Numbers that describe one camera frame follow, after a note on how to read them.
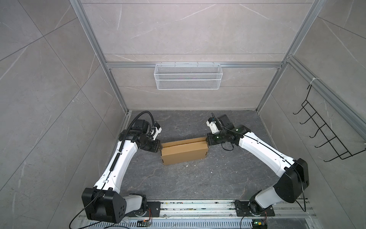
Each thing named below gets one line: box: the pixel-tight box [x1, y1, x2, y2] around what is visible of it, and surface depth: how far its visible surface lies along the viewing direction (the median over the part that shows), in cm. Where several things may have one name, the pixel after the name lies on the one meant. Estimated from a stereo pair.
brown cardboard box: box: [160, 136, 209, 166], surface depth 80 cm
